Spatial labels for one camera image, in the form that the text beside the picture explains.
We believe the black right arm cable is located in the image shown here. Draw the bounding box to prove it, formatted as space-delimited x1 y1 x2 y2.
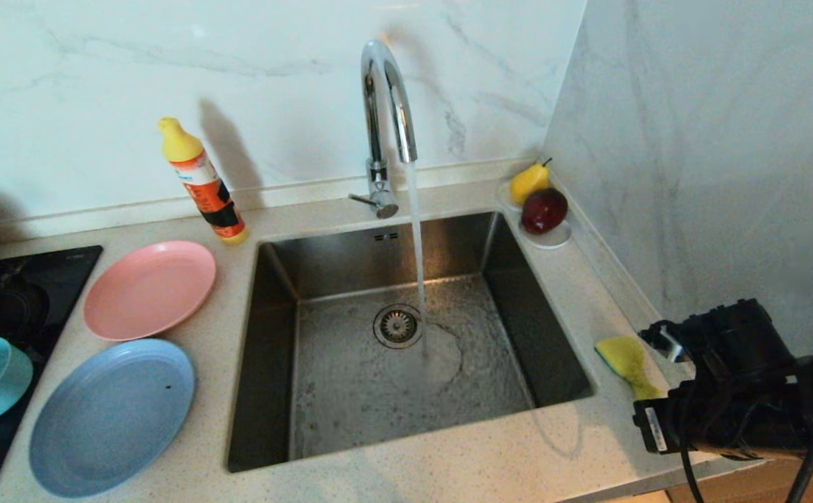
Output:
679 381 813 503

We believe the chrome gooseneck faucet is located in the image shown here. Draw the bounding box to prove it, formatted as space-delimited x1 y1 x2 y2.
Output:
348 39 419 220

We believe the stainless steel sink basin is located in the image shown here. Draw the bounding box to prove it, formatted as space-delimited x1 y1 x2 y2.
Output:
226 212 596 474

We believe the yellow fish-shaped sponge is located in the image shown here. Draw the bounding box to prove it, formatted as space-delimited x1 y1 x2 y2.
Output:
594 336 666 401

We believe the wooden cabinet panel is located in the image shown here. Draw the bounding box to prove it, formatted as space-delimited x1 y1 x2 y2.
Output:
665 458 813 503

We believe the pink plastic plate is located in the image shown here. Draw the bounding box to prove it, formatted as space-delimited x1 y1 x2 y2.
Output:
84 241 217 342

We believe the orange detergent bottle yellow cap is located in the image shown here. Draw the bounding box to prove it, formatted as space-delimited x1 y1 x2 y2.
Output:
157 117 249 246

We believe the dark red apple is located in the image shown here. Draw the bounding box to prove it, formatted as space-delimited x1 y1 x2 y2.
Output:
520 188 569 235

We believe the black glass cooktop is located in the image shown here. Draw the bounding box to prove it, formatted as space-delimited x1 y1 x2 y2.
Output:
0 246 105 503

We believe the yellow pear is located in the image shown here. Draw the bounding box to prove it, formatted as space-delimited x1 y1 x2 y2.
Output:
510 159 552 206

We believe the small white dish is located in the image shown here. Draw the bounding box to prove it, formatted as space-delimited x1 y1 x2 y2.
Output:
497 179 573 250

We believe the blue plastic plate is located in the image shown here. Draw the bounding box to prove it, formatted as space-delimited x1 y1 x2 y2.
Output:
29 339 196 499

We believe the round metal drain strainer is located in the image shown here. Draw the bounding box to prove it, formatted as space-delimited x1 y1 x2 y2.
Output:
372 304 425 350

